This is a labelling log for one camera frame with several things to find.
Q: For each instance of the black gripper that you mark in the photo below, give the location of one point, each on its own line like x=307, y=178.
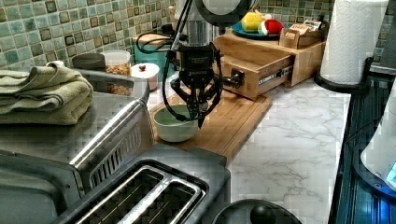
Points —
x=197, y=82

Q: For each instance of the pale green cup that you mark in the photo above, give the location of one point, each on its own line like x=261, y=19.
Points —
x=173, y=130

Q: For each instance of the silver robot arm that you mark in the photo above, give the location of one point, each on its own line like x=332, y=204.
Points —
x=197, y=20

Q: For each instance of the bamboo cutting board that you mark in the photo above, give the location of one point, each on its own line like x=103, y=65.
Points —
x=227, y=128

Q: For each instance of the white lidded pink pot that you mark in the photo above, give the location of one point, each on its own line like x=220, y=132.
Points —
x=147, y=71

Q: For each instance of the teal canister with wooden lid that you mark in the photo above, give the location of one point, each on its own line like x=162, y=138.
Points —
x=151, y=48

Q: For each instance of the open wooden drawer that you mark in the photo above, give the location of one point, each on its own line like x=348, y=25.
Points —
x=260, y=75

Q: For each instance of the black two-slot toaster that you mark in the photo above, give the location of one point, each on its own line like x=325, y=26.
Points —
x=164, y=185

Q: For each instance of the teal plate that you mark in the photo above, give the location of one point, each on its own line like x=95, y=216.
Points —
x=238, y=30

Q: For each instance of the glass jar with cereal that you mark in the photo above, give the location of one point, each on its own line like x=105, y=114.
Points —
x=117, y=62

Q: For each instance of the yellow plush toy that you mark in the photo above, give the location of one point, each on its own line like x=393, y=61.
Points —
x=252, y=21

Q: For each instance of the red white plush toy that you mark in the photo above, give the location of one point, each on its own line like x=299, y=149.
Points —
x=270, y=27

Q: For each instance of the dark grey bowl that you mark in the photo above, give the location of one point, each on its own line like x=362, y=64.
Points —
x=90, y=61

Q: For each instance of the wooden drawer cabinet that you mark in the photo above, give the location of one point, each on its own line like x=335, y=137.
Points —
x=256, y=53

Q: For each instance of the black pot lid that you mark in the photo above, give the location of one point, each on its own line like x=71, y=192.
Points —
x=252, y=211

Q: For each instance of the wooden tea bag box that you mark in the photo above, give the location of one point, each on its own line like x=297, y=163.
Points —
x=301, y=35

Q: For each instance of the folded green towel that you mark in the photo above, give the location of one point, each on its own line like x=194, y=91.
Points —
x=50, y=94

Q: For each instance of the stainless toaster oven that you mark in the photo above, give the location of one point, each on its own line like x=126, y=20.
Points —
x=45, y=169

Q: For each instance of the black paper towel holder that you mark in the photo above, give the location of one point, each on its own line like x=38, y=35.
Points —
x=362, y=87

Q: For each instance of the white paper towel roll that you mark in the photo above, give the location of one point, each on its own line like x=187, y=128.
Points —
x=353, y=33

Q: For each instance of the black drawer handle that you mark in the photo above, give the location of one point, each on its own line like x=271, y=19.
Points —
x=235, y=80

